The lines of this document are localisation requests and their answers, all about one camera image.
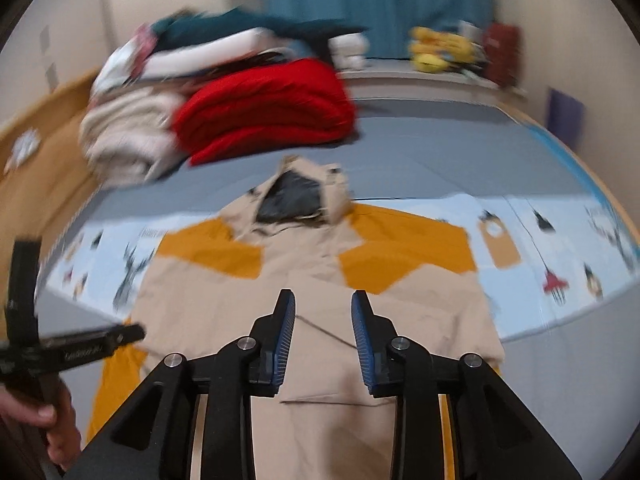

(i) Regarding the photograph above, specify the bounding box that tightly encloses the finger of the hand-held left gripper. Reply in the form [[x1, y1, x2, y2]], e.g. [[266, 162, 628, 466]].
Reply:
[[62, 323, 147, 364]]

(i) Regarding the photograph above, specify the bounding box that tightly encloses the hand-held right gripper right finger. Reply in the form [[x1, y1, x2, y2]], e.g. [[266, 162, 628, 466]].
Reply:
[[350, 290, 583, 480]]

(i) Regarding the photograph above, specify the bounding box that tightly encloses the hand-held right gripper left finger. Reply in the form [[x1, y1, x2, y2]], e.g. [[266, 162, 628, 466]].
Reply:
[[65, 288, 297, 480]]

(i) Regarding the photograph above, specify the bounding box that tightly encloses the beige and mustard hooded jacket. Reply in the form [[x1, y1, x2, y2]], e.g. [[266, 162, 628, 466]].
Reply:
[[87, 155, 506, 480]]

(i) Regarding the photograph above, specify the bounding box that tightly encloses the person's left hand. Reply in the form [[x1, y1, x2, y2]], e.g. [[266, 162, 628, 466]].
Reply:
[[0, 376, 82, 468]]

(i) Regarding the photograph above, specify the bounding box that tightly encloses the white paper scrap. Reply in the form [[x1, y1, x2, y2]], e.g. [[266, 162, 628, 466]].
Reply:
[[4, 129, 42, 175]]

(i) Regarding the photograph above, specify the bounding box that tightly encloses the grey printed bed sheet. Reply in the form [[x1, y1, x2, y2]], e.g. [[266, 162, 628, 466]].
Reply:
[[35, 95, 640, 361]]

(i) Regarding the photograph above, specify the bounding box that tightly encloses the folded beige blanket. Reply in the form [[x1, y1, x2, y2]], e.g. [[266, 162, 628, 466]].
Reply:
[[80, 85, 190, 191]]

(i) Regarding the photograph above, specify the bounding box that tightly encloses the folded red blanket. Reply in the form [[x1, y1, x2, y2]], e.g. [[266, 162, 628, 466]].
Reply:
[[172, 57, 357, 167]]

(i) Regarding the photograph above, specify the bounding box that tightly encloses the white window sill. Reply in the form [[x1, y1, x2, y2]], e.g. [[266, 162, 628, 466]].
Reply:
[[340, 57, 529, 99]]

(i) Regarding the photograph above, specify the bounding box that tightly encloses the white plush toy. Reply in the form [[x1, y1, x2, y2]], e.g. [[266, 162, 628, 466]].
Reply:
[[327, 32, 372, 71]]

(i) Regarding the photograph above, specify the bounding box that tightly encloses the stack of white folded cloths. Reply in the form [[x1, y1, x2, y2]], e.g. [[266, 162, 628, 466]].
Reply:
[[92, 27, 283, 97]]

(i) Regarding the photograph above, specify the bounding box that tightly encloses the yellow plush toy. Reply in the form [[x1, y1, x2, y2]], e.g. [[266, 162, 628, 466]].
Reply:
[[407, 25, 477, 74]]

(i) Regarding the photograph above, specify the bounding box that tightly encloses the purple folder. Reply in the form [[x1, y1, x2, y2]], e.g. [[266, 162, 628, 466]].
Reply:
[[545, 87, 586, 154]]

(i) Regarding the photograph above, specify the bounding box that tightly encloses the dark teal garment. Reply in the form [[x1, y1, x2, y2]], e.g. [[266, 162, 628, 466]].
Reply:
[[150, 6, 368, 57]]

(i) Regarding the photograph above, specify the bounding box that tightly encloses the dark red bag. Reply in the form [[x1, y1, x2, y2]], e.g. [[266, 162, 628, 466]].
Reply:
[[482, 22, 522, 89]]

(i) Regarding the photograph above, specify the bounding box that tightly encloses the blue curtain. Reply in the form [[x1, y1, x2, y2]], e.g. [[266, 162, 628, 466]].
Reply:
[[260, 0, 496, 59]]

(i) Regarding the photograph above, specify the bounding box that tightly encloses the wooden bed frame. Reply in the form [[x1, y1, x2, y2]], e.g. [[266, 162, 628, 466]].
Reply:
[[0, 67, 640, 311]]

